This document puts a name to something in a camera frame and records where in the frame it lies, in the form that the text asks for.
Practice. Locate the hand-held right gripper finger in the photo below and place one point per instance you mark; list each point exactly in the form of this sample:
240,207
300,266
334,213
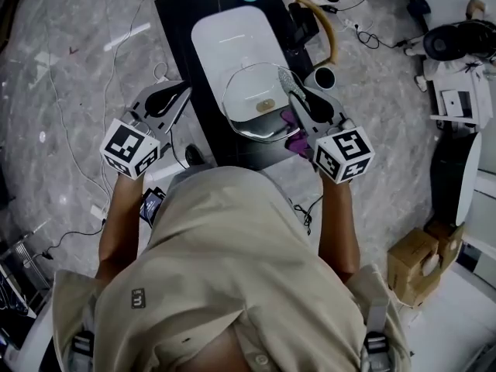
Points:
319,109

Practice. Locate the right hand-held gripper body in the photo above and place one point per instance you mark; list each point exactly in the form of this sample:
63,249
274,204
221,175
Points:
345,155

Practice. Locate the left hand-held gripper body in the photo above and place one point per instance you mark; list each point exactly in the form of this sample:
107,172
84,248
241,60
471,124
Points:
129,149

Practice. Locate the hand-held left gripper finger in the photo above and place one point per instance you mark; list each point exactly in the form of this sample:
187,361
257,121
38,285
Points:
164,97

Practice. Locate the silver scrubbing sponge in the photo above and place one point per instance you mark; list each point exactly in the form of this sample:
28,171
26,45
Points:
290,81

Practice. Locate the person's right forearm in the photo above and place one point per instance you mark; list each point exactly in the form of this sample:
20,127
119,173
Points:
337,223

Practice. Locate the person's left forearm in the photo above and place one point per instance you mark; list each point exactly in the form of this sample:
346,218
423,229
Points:
120,223

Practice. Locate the grey cup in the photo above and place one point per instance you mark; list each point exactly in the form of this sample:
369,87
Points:
323,78

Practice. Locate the purple cloth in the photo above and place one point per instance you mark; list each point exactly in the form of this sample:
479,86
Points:
296,143

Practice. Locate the blue screen phone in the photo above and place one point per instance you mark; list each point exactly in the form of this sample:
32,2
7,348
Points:
151,205

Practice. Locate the person's black shoe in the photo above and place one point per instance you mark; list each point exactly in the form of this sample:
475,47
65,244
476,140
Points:
194,155

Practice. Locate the white power adapter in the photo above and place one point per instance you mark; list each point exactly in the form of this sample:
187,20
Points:
98,211

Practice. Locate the black sink stand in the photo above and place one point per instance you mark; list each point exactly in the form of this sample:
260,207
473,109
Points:
182,25

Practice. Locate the wooden chair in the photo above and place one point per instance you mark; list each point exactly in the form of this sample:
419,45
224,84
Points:
328,29

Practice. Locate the white sink basin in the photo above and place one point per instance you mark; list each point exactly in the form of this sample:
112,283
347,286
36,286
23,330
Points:
228,49

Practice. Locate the white power strip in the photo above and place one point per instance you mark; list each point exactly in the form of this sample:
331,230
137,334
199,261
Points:
350,23

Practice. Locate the white round table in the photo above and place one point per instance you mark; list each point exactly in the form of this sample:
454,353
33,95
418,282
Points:
467,180

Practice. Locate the large cardboard box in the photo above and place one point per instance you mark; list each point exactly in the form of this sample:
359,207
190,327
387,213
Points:
410,264

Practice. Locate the white shelf unit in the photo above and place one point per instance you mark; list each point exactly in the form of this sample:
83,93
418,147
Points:
461,91

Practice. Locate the small cardboard box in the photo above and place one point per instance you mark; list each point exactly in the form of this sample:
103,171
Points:
449,242

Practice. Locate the person's beige shirt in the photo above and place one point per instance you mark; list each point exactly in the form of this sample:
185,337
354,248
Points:
232,269

